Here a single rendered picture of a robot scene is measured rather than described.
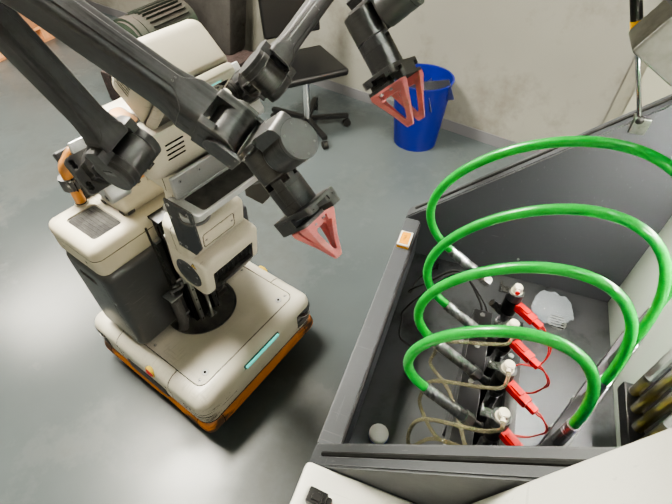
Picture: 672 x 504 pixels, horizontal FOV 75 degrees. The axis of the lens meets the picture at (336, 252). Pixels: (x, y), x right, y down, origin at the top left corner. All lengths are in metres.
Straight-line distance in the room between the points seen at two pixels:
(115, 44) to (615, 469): 0.70
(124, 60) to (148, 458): 1.55
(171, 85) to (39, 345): 1.91
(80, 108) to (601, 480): 0.86
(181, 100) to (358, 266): 1.78
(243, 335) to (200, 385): 0.24
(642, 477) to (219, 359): 1.46
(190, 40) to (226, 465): 1.43
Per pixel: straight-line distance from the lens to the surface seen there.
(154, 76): 0.66
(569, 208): 0.61
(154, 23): 3.67
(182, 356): 1.77
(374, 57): 0.80
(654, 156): 0.67
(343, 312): 2.13
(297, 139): 0.60
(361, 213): 2.61
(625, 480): 0.46
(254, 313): 1.81
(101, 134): 0.90
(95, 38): 0.68
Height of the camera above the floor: 1.73
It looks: 46 degrees down
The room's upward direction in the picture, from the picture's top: straight up
